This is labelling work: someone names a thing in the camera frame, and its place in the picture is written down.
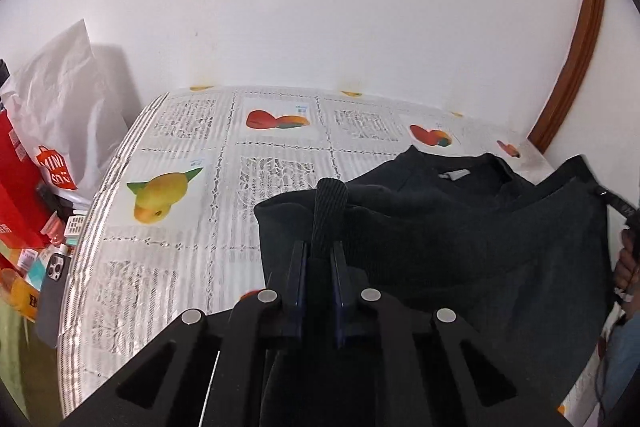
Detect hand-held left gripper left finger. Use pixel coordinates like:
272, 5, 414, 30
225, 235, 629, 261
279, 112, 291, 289
60, 240, 309, 427

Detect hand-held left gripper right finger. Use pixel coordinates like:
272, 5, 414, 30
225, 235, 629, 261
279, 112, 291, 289
330, 240, 576, 427

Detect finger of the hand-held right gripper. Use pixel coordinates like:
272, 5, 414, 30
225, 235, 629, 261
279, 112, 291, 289
595, 186, 640, 233

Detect black sweatshirt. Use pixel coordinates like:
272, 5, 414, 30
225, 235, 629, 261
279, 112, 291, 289
253, 144, 613, 427

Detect person's right hand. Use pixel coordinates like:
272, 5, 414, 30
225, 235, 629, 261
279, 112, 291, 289
612, 227, 640, 308

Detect fruit print tablecloth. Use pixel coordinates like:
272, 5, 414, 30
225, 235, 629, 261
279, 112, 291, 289
57, 84, 608, 427

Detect person's blue jeans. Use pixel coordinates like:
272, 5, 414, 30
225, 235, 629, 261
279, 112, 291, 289
597, 307, 640, 410

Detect dark grey smartphone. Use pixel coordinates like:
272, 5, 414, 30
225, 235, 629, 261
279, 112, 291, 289
36, 252, 76, 350

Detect pink small box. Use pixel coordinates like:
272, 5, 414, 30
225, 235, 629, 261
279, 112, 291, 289
44, 213, 68, 247

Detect yellow bag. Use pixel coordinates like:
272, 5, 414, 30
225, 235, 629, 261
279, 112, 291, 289
0, 268, 42, 322

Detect green cloth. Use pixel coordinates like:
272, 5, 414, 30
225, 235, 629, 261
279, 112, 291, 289
0, 299, 61, 418

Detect red paper shopping bag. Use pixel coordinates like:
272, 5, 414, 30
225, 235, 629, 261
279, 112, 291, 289
0, 109, 52, 258

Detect white plastic shopping bag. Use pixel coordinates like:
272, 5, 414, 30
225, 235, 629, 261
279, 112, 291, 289
0, 19, 142, 204

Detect wooden door frame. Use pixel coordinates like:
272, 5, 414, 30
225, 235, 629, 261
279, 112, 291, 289
527, 0, 607, 155

